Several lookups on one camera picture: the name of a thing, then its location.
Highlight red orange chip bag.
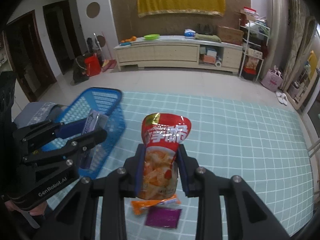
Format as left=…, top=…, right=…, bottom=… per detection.
left=138, top=113, right=191, bottom=200

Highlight white slippers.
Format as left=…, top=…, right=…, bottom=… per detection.
left=275, top=91, right=287, bottom=106

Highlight cardboard box on cabinet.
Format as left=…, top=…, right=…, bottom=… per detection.
left=217, top=26, right=244, bottom=46

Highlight white metal shelf rack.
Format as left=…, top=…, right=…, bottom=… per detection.
left=239, top=7, right=271, bottom=81

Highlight cream tv cabinet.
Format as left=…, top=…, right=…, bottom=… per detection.
left=114, top=35, right=242, bottom=75

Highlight green folded cloth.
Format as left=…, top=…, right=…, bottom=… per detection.
left=195, top=33, right=221, bottom=43

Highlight blue plastic basket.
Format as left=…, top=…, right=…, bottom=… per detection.
left=54, top=87, right=126, bottom=179

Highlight oranges on blue plate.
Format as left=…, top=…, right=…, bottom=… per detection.
left=120, top=36, right=137, bottom=46

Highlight red bag on floor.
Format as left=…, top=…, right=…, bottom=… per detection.
left=84, top=54, right=101, bottom=77

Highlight black bag on floor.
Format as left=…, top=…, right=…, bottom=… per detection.
left=73, top=55, right=89, bottom=85

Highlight light blue grid tablecloth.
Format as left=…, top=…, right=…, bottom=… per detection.
left=47, top=91, right=315, bottom=240

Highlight purple foil snack packet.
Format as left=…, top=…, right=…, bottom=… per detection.
left=145, top=206, right=182, bottom=229

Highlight pink tote bag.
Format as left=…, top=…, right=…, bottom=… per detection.
left=261, top=65, right=283, bottom=92

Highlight grey chair with cover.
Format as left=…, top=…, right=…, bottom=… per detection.
left=14, top=102, right=66, bottom=129

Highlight orange snack bar wrapper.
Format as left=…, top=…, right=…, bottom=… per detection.
left=131, top=194, right=181, bottom=215

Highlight tissue pack on cabinet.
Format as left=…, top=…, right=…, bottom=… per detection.
left=184, top=29, right=196, bottom=38

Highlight blue purple wafer stick pack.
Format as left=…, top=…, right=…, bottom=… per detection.
left=81, top=109, right=108, bottom=135

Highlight green plate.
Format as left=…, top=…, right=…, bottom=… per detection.
left=143, top=34, right=160, bottom=41

